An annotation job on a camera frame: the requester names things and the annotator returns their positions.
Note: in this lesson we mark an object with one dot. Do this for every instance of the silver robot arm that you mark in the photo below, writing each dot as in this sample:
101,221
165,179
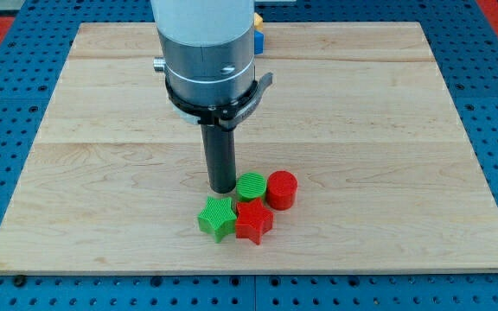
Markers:
209,59

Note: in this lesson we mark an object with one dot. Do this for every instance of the red star block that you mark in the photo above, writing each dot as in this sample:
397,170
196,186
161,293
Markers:
254,220

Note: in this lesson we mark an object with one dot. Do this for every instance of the green star block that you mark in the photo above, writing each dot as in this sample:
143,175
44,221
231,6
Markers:
217,218

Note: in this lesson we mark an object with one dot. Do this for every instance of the green cylinder block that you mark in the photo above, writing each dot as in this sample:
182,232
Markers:
251,186

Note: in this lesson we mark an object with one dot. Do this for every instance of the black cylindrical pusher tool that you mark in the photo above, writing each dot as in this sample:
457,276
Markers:
220,158

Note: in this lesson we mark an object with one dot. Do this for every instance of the red cylinder block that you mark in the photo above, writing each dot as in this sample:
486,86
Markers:
281,190

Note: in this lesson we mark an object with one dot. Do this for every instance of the blue block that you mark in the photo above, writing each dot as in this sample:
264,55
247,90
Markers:
259,42

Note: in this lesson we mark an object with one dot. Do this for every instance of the yellow block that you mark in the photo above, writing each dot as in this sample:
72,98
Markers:
258,22

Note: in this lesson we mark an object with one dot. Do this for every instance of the wooden board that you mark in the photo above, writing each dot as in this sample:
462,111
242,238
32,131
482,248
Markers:
388,182

